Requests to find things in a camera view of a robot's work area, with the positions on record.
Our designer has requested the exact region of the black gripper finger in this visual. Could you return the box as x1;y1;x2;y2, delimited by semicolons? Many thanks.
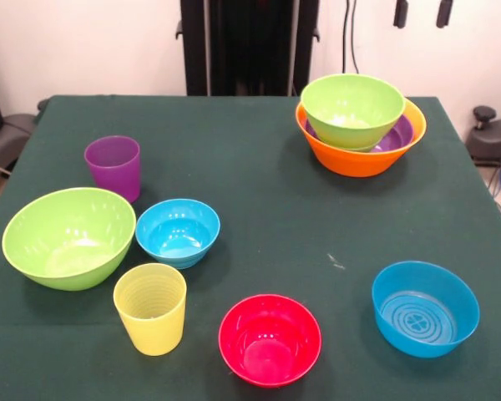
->
436;0;454;29
392;0;409;29

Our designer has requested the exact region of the purple bowl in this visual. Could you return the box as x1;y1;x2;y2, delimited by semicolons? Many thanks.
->
304;113;415;154

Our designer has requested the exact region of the large green bowl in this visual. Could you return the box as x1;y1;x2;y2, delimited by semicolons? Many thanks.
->
300;73;406;150
1;186;137;292

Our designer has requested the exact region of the purple cup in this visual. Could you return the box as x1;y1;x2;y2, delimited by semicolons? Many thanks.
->
83;135;142;203

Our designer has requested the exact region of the large orange bowl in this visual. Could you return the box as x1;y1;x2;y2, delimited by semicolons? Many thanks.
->
295;98;428;179

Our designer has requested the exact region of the blue bowl with ribbed bottom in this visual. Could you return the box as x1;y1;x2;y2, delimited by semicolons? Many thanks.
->
372;261;481;359

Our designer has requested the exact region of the small light blue bowl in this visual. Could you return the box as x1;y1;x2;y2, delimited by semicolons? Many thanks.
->
134;198;221;271

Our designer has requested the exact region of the red bowl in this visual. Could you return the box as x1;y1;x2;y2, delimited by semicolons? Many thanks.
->
218;294;323;388

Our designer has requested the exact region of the yellow ribbed cup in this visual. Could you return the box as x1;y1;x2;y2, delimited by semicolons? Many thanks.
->
113;262;188;357

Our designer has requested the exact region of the grey chair base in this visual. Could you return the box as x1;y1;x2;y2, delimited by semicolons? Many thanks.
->
0;112;38;179

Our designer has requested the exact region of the dark green tablecloth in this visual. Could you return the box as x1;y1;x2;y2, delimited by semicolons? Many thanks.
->
0;94;501;401

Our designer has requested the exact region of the black hanging cable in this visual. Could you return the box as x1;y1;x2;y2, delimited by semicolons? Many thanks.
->
340;0;360;76

